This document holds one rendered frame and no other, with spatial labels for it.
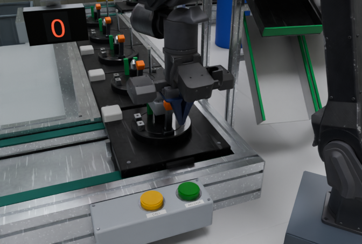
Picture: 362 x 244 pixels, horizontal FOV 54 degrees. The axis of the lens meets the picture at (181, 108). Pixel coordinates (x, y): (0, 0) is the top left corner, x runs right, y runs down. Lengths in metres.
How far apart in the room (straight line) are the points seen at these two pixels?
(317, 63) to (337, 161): 0.55
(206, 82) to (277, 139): 0.51
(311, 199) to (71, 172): 0.50
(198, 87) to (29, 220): 0.36
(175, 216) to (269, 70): 0.43
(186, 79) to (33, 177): 0.43
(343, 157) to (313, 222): 0.11
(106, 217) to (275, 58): 0.54
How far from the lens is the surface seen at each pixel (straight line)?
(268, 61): 0.89
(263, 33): 0.75
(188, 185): 0.66
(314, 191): 0.55
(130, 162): 0.73
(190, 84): 0.55
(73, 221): 0.69
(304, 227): 0.50
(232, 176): 0.74
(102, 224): 0.63
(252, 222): 0.77
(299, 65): 0.90
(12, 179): 0.84
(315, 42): 0.99
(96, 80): 1.10
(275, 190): 0.85
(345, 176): 0.45
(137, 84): 0.60
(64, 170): 0.83
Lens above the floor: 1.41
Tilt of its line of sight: 28 degrees down
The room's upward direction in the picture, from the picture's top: straight up
